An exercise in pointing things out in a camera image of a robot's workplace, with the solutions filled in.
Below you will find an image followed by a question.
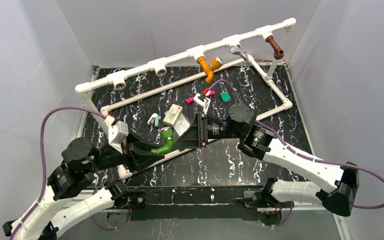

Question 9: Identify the clear plastic bag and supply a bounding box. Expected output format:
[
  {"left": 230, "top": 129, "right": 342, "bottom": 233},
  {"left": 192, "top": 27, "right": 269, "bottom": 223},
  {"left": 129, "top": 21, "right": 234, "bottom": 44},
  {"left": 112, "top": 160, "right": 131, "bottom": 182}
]
[{"left": 174, "top": 113, "right": 191, "bottom": 137}]

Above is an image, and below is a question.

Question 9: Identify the small green plastic piece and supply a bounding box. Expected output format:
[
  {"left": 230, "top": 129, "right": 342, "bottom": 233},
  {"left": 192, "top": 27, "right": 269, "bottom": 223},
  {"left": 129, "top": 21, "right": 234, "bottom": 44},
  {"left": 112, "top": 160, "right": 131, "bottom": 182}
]
[{"left": 220, "top": 92, "right": 231, "bottom": 103}]

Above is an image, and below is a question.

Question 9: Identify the white teal thread tape roll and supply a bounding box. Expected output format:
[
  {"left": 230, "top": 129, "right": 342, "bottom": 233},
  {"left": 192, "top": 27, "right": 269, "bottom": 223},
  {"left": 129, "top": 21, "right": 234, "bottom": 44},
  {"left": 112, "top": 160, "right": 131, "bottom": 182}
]
[{"left": 147, "top": 113, "right": 161, "bottom": 128}]

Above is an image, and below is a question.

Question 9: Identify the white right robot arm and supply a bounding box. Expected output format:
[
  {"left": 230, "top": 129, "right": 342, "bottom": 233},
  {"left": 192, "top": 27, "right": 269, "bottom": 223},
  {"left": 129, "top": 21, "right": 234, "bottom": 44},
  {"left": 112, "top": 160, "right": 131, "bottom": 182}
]
[{"left": 172, "top": 103, "right": 359, "bottom": 217}]

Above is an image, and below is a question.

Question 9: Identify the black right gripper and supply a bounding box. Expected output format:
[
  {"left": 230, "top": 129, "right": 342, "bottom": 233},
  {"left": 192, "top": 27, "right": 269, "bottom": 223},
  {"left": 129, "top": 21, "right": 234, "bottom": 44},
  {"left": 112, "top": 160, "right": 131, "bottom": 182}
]
[{"left": 171, "top": 111, "right": 244, "bottom": 149}]

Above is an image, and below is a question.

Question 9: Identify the black marble table mat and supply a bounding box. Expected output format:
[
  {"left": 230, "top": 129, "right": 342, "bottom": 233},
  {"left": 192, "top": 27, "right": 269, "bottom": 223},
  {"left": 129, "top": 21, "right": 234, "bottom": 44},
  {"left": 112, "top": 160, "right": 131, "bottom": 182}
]
[{"left": 67, "top": 64, "right": 314, "bottom": 188}]

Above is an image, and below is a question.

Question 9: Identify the brown plastic faucet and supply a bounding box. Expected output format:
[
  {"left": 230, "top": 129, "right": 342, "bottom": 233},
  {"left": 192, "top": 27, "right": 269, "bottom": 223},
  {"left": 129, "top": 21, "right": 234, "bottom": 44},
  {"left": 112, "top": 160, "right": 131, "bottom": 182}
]
[{"left": 265, "top": 35, "right": 284, "bottom": 60}]

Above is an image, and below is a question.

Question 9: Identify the green plastic faucet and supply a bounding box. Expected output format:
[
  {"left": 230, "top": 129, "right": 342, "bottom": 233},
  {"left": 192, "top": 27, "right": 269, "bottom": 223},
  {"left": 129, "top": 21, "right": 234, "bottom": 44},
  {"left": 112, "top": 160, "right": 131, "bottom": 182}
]
[{"left": 151, "top": 126, "right": 175, "bottom": 155}]

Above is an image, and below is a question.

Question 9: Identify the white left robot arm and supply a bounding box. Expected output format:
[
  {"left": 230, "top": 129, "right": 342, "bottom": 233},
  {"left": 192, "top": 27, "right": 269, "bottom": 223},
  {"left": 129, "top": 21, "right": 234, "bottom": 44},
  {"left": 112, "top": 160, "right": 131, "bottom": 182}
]
[{"left": 2, "top": 133, "right": 165, "bottom": 240}]

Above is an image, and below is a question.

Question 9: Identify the chrome metal faucet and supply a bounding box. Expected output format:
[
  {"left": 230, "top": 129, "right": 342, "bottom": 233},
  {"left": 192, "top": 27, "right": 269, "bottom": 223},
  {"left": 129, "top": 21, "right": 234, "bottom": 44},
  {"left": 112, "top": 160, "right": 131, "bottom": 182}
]
[{"left": 230, "top": 45, "right": 249, "bottom": 62}]

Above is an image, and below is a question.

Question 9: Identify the small beige cardboard box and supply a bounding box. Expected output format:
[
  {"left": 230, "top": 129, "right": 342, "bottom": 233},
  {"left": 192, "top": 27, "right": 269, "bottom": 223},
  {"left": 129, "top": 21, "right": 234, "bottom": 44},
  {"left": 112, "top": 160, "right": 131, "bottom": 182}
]
[{"left": 163, "top": 104, "right": 183, "bottom": 127}]

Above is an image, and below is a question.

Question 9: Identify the white PVC pipe frame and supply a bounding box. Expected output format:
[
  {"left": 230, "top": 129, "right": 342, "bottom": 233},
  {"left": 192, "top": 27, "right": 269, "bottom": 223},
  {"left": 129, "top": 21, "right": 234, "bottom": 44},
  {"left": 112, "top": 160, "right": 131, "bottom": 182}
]
[{"left": 75, "top": 17, "right": 297, "bottom": 180}]

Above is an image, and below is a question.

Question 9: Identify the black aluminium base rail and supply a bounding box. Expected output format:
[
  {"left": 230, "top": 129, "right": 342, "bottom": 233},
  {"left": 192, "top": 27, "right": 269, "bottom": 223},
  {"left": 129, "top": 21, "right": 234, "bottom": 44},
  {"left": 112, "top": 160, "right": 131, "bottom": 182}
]
[{"left": 62, "top": 185, "right": 342, "bottom": 221}]

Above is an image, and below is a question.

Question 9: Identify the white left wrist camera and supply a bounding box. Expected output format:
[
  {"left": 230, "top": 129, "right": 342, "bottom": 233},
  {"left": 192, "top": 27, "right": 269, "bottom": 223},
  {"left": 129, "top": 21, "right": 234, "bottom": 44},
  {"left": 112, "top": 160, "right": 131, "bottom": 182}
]
[{"left": 104, "top": 114, "right": 129, "bottom": 154}]

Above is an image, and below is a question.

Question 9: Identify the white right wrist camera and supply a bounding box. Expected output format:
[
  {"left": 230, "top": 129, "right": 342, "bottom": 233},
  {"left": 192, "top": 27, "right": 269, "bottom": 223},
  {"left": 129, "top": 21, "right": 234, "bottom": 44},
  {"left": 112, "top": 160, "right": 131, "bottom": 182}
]
[{"left": 193, "top": 88, "right": 215, "bottom": 115}]

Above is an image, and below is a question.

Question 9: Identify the pink plastic strip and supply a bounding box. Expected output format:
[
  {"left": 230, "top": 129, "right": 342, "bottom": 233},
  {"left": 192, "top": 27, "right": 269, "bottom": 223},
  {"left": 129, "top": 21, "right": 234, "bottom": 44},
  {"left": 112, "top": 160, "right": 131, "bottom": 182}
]
[{"left": 185, "top": 90, "right": 216, "bottom": 105}]

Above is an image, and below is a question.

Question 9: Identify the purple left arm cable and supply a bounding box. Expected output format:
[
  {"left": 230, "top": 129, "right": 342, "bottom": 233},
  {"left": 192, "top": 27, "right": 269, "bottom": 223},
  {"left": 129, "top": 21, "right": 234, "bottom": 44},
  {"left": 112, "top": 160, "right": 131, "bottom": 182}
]
[{"left": 9, "top": 105, "right": 108, "bottom": 240}]

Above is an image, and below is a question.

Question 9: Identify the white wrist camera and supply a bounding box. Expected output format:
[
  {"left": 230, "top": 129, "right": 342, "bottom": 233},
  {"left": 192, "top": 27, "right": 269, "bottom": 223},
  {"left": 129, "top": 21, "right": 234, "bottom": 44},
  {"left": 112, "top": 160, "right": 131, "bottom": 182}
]
[
  {"left": 193, "top": 88, "right": 215, "bottom": 115},
  {"left": 104, "top": 114, "right": 129, "bottom": 154}
]

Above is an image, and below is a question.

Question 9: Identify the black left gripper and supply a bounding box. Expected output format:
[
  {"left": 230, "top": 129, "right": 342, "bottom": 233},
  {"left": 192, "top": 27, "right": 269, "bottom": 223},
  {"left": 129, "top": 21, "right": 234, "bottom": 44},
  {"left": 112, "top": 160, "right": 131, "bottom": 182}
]
[{"left": 85, "top": 128, "right": 167, "bottom": 172}]

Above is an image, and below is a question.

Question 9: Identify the orange plastic faucet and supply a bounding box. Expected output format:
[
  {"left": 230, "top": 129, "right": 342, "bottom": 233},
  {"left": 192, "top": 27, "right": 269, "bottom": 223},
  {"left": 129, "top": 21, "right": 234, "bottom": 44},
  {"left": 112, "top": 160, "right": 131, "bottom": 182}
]
[{"left": 196, "top": 56, "right": 224, "bottom": 83}]

